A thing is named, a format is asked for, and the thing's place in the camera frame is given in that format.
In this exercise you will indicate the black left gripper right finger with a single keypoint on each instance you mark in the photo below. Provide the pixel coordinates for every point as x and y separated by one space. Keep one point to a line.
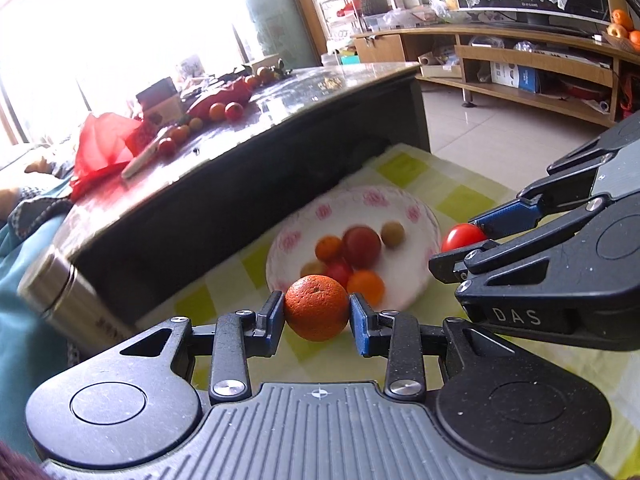
402 341

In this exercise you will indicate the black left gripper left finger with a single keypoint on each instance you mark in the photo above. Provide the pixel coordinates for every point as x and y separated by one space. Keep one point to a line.
232 340

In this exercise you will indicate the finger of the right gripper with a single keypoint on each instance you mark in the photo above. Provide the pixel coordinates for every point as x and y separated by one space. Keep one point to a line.
460 264
550 195

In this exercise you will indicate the red cherry tomato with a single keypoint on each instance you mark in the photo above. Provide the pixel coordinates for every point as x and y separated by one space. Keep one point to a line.
463 235

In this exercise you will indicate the large orange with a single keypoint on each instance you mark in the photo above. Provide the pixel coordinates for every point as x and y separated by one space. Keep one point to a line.
316 307

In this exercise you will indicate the white floral plate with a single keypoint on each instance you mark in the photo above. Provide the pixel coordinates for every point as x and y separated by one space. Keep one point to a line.
403 269

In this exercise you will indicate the small orange front plate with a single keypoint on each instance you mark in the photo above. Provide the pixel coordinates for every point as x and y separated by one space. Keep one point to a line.
367 284

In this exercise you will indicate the brown longan fruit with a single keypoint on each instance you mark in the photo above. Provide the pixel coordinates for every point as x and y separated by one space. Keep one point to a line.
392 234

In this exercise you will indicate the yellow checkered cloth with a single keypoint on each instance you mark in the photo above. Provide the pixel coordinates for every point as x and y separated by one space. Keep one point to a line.
454 194

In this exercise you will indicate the small red tomato plate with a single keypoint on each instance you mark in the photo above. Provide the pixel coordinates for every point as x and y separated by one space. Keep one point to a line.
339 270

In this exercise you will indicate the large red tomato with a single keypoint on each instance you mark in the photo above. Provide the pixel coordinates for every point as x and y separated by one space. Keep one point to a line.
361 247

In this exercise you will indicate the yellow fruit on plate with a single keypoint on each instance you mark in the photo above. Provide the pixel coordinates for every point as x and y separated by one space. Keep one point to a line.
314 267

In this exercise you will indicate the wooden tv stand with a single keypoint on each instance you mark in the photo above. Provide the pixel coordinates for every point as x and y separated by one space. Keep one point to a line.
588 79

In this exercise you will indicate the small orange on plate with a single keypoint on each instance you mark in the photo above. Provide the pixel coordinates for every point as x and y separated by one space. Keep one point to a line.
329 248

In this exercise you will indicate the blue white box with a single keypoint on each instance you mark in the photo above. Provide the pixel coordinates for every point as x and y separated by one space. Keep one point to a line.
515 76

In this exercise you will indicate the oranges in basket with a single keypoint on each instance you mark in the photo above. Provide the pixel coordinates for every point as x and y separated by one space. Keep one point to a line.
621 31

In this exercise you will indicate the dark coffee table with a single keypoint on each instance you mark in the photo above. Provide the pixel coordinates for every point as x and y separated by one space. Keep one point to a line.
139 242

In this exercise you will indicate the steel thermos bottle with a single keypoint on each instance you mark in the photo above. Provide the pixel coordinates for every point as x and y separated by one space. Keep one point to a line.
60 295

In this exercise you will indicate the red tomato by knife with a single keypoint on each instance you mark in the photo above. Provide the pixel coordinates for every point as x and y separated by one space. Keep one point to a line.
167 147

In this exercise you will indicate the red tomato on table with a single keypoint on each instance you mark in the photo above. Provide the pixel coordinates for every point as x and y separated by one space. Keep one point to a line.
234 111

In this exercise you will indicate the orange tomato on table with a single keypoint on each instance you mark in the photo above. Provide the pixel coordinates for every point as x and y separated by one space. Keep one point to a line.
217 112

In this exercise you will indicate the red plastic bag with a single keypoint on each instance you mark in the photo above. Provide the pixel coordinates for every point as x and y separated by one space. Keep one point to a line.
103 151

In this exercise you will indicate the brown cardboard box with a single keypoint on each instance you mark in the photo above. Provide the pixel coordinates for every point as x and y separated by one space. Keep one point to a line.
160 103

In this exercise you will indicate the white handled knife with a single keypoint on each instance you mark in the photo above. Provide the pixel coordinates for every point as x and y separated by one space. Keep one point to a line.
148 154

